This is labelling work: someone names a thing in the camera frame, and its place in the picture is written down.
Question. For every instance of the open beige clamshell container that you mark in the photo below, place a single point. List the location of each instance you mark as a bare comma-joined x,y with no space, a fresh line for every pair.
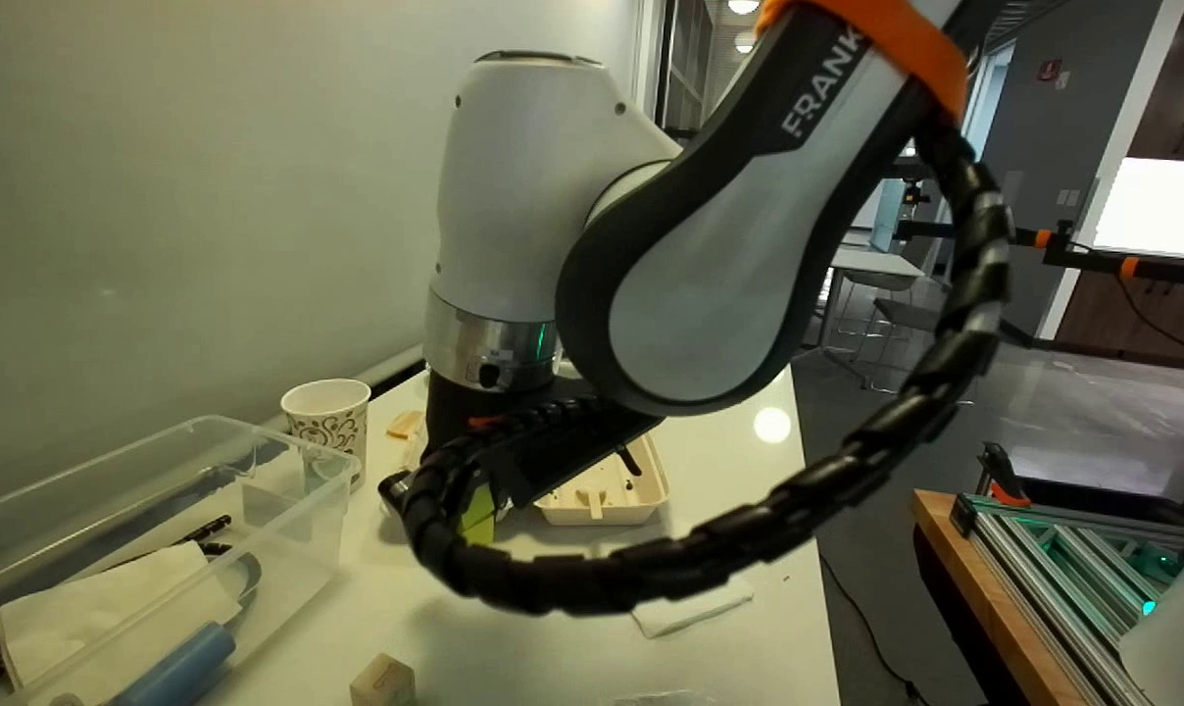
623,490

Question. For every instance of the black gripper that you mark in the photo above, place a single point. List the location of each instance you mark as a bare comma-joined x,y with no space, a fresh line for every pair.
518,445

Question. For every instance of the blue cylinder in bin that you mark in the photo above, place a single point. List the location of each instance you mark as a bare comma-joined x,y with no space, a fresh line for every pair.
187,673

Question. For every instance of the yellow stepped block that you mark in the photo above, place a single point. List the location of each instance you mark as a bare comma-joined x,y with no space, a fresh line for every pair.
478,518

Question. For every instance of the white paper napkin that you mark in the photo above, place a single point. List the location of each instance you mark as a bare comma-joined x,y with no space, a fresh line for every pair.
685,613

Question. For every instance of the aluminium frame rail assembly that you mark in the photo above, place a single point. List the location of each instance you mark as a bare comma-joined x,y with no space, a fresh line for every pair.
1100,568

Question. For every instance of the wooden side table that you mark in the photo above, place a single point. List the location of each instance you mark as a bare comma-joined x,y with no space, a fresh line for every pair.
991,617

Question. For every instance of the small wooden picture cube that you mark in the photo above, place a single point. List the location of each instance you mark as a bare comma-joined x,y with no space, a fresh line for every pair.
384,686

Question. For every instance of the clear plastic storage bin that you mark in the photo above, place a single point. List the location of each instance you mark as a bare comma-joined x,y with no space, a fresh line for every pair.
264,512

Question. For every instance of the white tissue in bin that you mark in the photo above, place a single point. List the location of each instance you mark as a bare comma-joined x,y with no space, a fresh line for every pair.
98,635

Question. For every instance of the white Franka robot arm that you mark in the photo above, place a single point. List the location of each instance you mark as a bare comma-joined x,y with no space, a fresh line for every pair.
601,275

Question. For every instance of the white patterned paper cup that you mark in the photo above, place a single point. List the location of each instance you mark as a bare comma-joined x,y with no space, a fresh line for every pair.
325,413

